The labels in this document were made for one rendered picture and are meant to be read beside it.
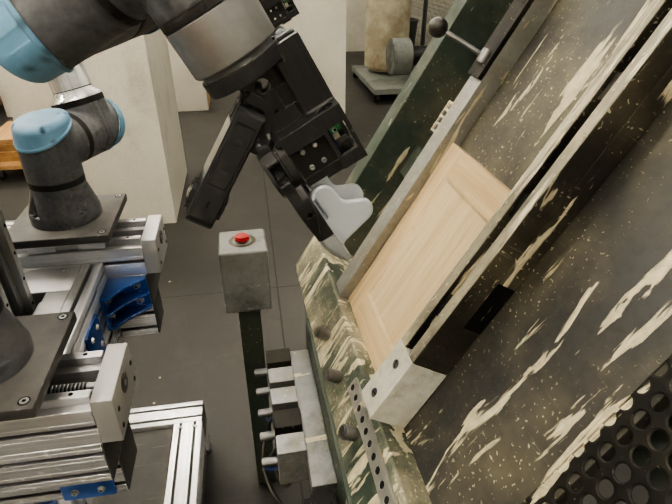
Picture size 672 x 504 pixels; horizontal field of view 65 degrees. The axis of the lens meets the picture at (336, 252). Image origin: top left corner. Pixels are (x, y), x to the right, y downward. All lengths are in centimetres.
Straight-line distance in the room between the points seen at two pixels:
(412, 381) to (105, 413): 47
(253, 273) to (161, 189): 222
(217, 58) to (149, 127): 295
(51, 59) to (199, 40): 12
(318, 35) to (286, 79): 432
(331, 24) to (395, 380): 413
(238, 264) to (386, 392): 59
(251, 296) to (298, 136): 96
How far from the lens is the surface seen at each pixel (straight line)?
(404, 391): 86
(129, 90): 332
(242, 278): 134
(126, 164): 346
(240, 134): 44
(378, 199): 135
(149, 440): 188
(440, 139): 108
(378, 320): 105
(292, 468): 108
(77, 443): 96
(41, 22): 46
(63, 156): 126
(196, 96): 604
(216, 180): 45
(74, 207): 129
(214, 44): 41
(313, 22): 474
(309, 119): 44
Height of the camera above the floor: 158
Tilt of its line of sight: 31 degrees down
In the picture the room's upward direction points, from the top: straight up
